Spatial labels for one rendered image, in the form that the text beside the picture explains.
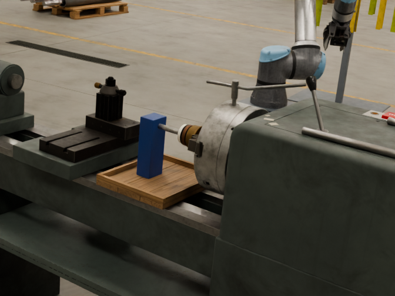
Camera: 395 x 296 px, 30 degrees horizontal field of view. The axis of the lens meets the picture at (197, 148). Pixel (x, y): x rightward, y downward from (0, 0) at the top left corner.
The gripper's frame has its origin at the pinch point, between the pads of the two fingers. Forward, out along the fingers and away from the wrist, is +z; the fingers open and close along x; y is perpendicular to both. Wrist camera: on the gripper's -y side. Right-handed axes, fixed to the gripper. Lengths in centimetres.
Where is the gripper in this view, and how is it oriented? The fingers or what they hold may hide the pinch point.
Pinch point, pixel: (333, 46)
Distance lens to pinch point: 293.1
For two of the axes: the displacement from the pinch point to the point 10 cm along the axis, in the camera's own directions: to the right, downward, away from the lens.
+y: -1.3, 8.4, -5.2
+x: 9.9, 1.1, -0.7
